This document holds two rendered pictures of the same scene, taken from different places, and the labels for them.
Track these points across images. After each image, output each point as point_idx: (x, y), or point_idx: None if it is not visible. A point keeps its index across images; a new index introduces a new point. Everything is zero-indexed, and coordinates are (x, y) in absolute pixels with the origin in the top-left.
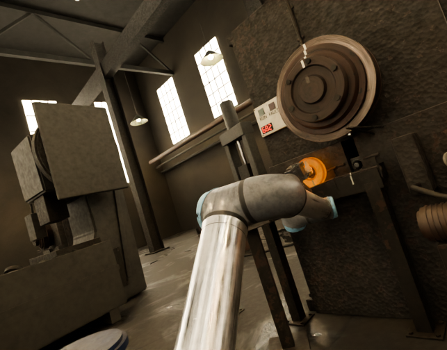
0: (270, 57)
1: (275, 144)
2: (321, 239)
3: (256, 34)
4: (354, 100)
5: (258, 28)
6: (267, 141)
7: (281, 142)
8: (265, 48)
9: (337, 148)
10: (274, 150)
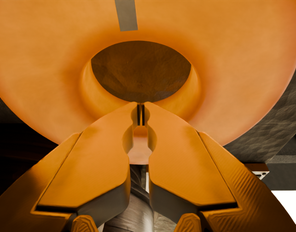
0: (158, 218)
1: (253, 143)
2: None
3: (164, 229)
4: None
5: (158, 230)
6: (265, 154)
7: (232, 143)
8: (160, 223)
9: (1, 106)
10: (269, 134)
